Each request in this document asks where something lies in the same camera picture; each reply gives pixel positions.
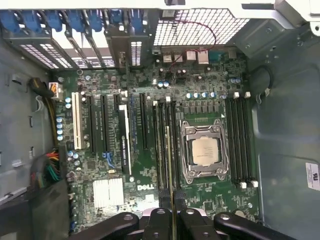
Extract green RAM stick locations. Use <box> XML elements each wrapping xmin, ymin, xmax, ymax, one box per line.
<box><xmin>165</xmin><ymin>125</ymin><xmax>176</xmax><ymax>240</ymax></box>

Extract black RAM slot bank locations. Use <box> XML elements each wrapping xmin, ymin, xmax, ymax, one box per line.
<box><xmin>223</xmin><ymin>91</ymin><xmax>260</xmax><ymax>190</ymax></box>
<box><xmin>151</xmin><ymin>96</ymin><xmax>182</xmax><ymax>192</ymax></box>

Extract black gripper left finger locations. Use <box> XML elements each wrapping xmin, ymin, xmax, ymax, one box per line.
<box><xmin>84</xmin><ymin>188</ymin><xmax>174</xmax><ymax>240</ymax></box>

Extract silver finned heatsink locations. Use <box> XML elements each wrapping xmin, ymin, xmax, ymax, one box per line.
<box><xmin>92</xmin><ymin>177</ymin><xmax>125</xmax><ymax>210</ymax></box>

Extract yellow black power cable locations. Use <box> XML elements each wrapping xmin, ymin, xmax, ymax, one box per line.
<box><xmin>28</xmin><ymin>76</ymin><xmax>62</xmax><ymax>151</ymax></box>

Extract black plastic shroud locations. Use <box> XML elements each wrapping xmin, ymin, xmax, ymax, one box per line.
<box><xmin>0</xmin><ymin>178</ymin><xmax>73</xmax><ymax>240</ymax></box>

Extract white expansion slot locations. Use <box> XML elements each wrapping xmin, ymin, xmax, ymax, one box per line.
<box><xmin>71</xmin><ymin>91</ymin><xmax>83</xmax><ymax>150</ymax></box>

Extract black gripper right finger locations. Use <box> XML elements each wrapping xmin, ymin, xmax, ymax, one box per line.
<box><xmin>174</xmin><ymin>189</ymin><xmax>301</xmax><ymax>240</ymax></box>

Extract coloured board power wires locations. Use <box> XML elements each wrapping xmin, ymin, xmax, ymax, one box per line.
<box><xmin>29</xmin><ymin>147</ymin><xmax>62</xmax><ymax>188</ymax></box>

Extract blue card retention clip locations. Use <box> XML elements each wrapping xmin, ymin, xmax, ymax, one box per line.
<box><xmin>0</xmin><ymin>9</ymin><xmax>21</xmax><ymax>35</ymax></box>
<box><xmin>46</xmin><ymin>11</ymin><xmax>63</xmax><ymax>32</ymax></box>
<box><xmin>67</xmin><ymin>11</ymin><xmax>85</xmax><ymax>33</ymax></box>
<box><xmin>23</xmin><ymin>9</ymin><xmax>43</xmax><ymax>35</ymax></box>
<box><xmin>128</xmin><ymin>9</ymin><xmax>148</xmax><ymax>35</ymax></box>
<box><xmin>109</xmin><ymin>8</ymin><xmax>126</xmax><ymax>28</ymax></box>
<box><xmin>88</xmin><ymin>11</ymin><xmax>106</xmax><ymax>31</ymax></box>

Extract green motherboard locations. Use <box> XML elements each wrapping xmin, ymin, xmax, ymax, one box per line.
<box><xmin>53</xmin><ymin>46</ymin><xmax>263</xmax><ymax>240</ymax></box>

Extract black open PC case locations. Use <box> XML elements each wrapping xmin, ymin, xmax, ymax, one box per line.
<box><xmin>0</xmin><ymin>0</ymin><xmax>320</xmax><ymax>240</ymax></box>

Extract metal socket cover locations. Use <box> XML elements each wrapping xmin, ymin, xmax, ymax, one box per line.
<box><xmin>180</xmin><ymin>119</ymin><xmax>230</xmax><ymax>180</ymax></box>

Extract white case sticker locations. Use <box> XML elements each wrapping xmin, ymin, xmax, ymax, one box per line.
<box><xmin>305</xmin><ymin>162</ymin><xmax>320</xmax><ymax>191</ymax></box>

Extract silver CPU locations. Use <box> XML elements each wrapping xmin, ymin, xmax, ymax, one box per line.
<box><xmin>191</xmin><ymin>136</ymin><xmax>220</xmax><ymax>166</ymax></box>

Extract long black expansion slot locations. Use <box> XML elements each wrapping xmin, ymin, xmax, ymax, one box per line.
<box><xmin>139</xmin><ymin>92</ymin><xmax>149</xmax><ymax>151</ymax></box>
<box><xmin>89</xmin><ymin>94</ymin><xmax>98</xmax><ymax>154</ymax></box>
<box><xmin>100</xmin><ymin>94</ymin><xmax>109</xmax><ymax>153</ymax></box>

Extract black graphics card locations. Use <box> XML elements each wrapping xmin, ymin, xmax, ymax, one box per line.
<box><xmin>117</xmin><ymin>104</ymin><xmax>133</xmax><ymax>176</ymax></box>

